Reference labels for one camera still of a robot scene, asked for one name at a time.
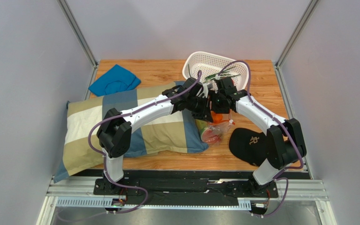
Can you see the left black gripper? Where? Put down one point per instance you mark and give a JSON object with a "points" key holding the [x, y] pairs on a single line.
{"points": [[205, 114]]}

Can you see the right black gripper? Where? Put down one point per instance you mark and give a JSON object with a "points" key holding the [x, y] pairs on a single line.
{"points": [[219, 106]]}

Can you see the fake orange fruit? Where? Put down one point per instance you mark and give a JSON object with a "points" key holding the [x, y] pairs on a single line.
{"points": [[217, 117]]}

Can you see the fake green onion stalk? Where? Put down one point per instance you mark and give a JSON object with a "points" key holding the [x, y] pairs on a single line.
{"points": [[225, 73]]}

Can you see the clear orange zip bag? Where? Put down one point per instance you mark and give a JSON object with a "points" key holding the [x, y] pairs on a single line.
{"points": [[223, 127]]}

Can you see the checked blue beige pillow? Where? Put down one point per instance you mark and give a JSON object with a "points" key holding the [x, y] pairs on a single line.
{"points": [[176, 133]]}

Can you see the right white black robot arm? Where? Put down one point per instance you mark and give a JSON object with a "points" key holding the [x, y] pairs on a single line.
{"points": [[284, 138]]}

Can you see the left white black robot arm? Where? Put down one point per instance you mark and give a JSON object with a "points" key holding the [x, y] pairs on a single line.
{"points": [[115, 130]]}

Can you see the fake watermelon slice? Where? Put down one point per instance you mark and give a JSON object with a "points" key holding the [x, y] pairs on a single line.
{"points": [[210, 136]]}

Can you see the white perforated plastic basket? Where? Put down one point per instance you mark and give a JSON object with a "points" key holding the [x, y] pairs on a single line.
{"points": [[209, 63]]}

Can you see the black baseball cap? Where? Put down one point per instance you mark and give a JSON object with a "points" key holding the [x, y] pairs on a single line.
{"points": [[248, 146]]}

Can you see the blue folded cloth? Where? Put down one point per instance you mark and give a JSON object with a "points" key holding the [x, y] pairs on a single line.
{"points": [[116, 79]]}

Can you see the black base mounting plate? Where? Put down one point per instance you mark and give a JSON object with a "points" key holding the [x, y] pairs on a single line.
{"points": [[218, 188]]}

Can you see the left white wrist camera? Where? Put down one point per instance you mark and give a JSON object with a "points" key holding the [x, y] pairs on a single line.
{"points": [[207, 86]]}

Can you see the right aluminium frame post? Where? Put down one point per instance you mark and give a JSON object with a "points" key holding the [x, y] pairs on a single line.
{"points": [[297, 32]]}

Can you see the aluminium frame post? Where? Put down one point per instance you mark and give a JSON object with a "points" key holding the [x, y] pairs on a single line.
{"points": [[297, 32], [65, 7]]}

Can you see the left aluminium frame post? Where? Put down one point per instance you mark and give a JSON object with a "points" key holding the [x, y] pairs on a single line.
{"points": [[65, 7]]}

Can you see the aluminium slotted rail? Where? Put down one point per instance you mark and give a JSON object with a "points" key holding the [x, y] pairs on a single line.
{"points": [[106, 202]]}

